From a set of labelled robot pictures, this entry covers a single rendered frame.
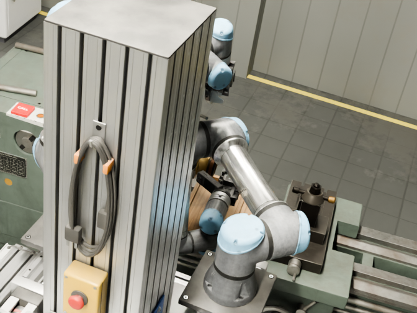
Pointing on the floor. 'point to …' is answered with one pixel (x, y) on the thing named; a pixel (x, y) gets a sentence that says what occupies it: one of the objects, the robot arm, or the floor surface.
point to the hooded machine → (16, 16)
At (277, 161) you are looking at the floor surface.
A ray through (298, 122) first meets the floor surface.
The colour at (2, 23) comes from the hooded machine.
